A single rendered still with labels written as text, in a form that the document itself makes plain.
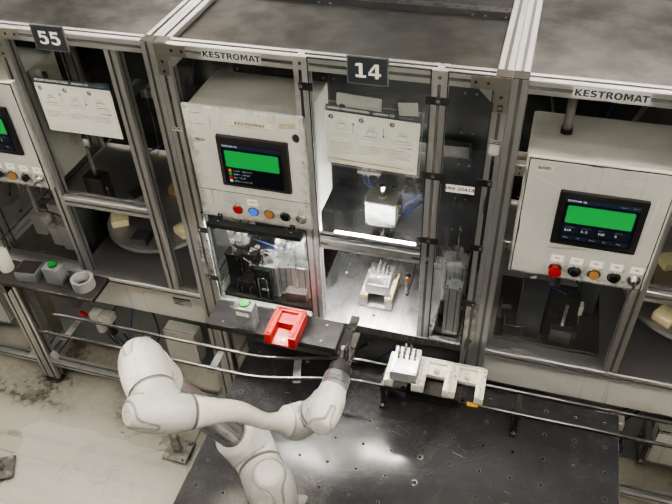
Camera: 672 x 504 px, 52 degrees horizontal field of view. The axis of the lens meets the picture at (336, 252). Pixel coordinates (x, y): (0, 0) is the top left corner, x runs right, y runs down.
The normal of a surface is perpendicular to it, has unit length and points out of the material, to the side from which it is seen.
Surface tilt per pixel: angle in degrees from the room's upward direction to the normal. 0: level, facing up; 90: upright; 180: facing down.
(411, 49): 0
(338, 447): 0
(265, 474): 6
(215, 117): 90
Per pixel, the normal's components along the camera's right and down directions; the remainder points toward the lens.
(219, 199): -0.28, 0.65
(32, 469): -0.04, -0.74
